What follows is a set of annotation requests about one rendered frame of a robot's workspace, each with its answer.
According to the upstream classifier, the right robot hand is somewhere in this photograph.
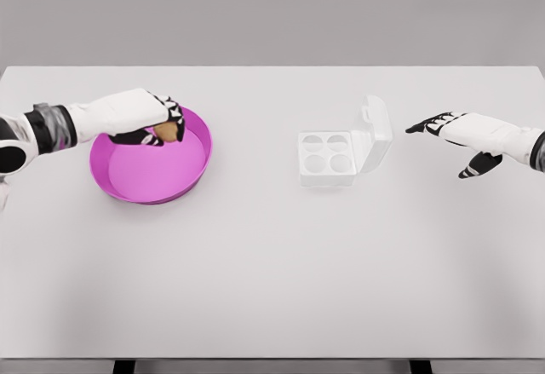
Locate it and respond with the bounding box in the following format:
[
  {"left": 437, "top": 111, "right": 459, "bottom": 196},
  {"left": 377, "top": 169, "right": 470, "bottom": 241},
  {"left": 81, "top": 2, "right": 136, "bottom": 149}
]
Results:
[{"left": 404, "top": 112, "right": 514, "bottom": 180}]

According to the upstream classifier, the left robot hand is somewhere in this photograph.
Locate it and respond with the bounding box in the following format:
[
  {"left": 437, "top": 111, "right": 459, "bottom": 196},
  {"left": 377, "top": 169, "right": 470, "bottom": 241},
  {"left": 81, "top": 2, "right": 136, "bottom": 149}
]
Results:
[{"left": 90, "top": 88, "right": 186, "bottom": 147}]

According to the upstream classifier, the brown egg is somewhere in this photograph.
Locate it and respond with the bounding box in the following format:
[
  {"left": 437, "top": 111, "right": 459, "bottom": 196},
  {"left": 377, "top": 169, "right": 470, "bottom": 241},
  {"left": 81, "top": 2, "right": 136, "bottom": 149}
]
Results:
[{"left": 152, "top": 121, "right": 180, "bottom": 144}]

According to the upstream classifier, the white egg box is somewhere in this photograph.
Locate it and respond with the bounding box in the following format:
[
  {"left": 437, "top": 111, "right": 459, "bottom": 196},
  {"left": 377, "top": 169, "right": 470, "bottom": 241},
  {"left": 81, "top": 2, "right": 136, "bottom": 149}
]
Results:
[{"left": 296, "top": 94, "right": 394, "bottom": 191}]

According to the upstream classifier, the pink round tray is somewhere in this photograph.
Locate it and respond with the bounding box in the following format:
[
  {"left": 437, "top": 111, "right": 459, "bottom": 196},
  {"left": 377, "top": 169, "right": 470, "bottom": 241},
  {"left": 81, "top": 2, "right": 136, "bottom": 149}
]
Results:
[{"left": 89, "top": 106, "right": 213, "bottom": 206}]

